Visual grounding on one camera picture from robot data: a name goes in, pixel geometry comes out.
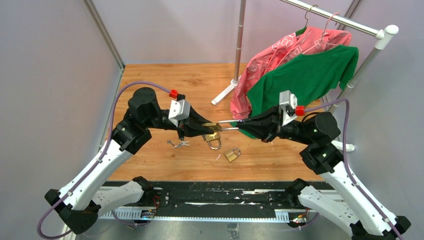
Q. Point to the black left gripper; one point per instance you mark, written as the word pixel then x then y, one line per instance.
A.
pixel 193 126

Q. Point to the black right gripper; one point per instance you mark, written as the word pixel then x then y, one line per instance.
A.
pixel 266 127

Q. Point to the small brass padlock with key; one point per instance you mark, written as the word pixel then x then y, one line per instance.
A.
pixel 216 126

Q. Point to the large brass padlock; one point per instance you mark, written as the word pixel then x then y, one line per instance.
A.
pixel 232 154

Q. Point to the small key bunch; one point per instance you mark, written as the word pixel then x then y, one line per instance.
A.
pixel 183 143
pixel 171 143

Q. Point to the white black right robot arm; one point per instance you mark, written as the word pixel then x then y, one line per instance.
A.
pixel 361 216

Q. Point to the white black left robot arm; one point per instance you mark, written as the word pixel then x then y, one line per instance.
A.
pixel 80 203

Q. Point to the small loose key bunch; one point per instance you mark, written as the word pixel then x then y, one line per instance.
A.
pixel 183 143

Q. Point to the green t-shirt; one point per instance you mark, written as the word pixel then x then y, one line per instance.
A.
pixel 308 76

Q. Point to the pink printed shirt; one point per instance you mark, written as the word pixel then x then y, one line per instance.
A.
pixel 310 40

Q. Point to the metal clothes rack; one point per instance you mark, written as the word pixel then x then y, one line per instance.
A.
pixel 369 41

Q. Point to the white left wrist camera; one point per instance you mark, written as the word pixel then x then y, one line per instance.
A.
pixel 178 111

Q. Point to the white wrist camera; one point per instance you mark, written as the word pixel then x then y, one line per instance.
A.
pixel 178 111
pixel 287 106

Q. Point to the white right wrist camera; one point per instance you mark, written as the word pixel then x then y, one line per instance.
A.
pixel 287 106

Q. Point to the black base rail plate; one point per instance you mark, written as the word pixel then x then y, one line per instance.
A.
pixel 220 199

